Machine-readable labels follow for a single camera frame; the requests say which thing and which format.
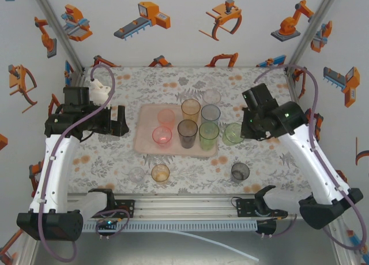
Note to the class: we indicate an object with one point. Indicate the green short glass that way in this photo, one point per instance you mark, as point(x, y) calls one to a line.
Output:
point(232, 133)

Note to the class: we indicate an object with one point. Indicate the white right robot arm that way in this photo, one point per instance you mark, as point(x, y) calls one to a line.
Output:
point(311, 161)

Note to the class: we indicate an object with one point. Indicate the clear short glass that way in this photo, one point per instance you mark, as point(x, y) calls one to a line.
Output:
point(136, 174)

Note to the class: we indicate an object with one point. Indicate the salmon pink short glass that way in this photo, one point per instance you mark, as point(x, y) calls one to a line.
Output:
point(165, 117)

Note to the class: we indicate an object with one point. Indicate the aluminium mounting rail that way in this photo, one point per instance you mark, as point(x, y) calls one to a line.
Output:
point(184, 207)

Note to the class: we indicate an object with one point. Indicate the dark grey short glass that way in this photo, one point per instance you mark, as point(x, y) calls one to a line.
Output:
point(240, 171)

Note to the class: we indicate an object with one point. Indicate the clear tall glass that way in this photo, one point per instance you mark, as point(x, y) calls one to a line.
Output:
point(212, 96)

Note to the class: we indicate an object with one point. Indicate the green tall glass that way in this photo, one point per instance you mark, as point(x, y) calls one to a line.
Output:
point(208, 135)

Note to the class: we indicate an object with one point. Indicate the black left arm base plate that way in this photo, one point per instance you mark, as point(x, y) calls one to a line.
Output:
point(127, 208)

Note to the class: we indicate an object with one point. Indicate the thin white tube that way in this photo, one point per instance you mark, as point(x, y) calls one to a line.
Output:
point(219, 244)

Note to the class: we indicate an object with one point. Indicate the floral tablecloth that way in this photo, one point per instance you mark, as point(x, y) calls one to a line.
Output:
point(173, 80)

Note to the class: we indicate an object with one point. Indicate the pale pink plastic tray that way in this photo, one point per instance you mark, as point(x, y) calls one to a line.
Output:
point(144, 132)

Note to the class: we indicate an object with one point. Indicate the red pink short glass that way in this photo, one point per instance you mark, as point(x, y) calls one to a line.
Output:
point(162, 135)

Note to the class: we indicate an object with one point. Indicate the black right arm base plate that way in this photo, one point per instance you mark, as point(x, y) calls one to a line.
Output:
point(245, 208)

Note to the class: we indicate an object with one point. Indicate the aluminium frame leg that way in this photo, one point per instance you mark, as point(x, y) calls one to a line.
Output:
point(29, 252)
point(341, 247)

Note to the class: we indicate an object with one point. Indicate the orange tall glass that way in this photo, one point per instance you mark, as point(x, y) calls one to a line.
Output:
point(191, 109)

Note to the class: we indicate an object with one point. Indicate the blue grey tall glass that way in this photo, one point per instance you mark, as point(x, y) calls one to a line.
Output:
point(210, 115)

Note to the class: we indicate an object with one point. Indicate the small control board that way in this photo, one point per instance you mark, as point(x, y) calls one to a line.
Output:
point(109, 222)

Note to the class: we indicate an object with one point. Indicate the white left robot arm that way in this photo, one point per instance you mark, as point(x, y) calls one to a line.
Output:
point(54, 167)

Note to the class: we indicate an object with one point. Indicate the aluminium table side rail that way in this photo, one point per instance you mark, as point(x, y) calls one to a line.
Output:
point(80, 80)
point(292, 86)

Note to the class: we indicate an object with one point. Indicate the aluminium corner post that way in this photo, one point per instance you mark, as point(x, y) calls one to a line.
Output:
point(59, 31)
point(312, 31)

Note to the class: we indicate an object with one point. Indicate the dark grey tall glass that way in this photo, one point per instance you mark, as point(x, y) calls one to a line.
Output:
point(187, 133)

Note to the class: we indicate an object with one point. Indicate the orange short glass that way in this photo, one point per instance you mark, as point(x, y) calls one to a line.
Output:
point(160, 173)

